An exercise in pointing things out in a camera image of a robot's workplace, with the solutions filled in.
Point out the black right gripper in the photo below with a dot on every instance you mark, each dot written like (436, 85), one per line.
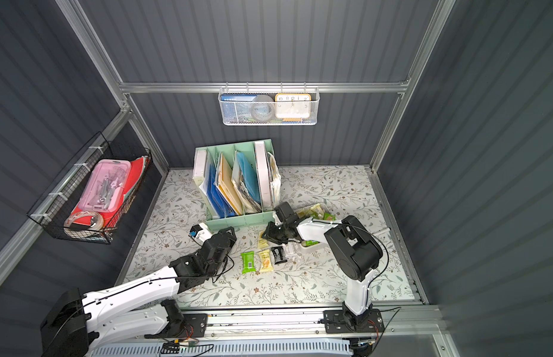
(276, 231)

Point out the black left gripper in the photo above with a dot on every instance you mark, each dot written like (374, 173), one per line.
(223, 239)

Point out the clear cookie packet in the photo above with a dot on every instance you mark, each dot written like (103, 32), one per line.
(291, 253)

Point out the black cookie packet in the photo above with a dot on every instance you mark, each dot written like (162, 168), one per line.
(279, 255)

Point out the white plastic storage box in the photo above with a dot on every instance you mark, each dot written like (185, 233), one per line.
(315, 220)

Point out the small yellow cookie packet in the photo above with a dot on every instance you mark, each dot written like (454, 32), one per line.
(262, 244)

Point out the green cookie packet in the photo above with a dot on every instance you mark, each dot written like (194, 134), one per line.
(248, 261)

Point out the mint green file organizer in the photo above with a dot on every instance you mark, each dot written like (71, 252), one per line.
(236, 178)

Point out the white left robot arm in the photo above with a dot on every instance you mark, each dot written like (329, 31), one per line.
(80, 322)

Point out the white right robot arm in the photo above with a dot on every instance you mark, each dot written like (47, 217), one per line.
(357, 251)

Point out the blue box in basket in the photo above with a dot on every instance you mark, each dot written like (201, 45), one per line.
(236, 108)

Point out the blue folder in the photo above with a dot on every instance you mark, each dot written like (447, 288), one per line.
(220, 206)

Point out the clear tape roll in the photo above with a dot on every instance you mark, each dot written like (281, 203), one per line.
(85, 221)

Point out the pink plastic pencil case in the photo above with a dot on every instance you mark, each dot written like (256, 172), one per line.
(105, 186)

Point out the yellow white alarm clock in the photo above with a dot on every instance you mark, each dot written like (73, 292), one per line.
(293, 106)

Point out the grey tape roll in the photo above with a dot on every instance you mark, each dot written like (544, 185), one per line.
(262, 108)

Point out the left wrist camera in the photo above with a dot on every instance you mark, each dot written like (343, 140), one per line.
(200, 233)

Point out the black wire side basket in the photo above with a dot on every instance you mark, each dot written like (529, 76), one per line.
(57, 203)

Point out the white wire wall basket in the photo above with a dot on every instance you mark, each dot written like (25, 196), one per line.
(313, 91)

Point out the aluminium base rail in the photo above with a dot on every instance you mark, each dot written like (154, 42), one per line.
(258, 321)

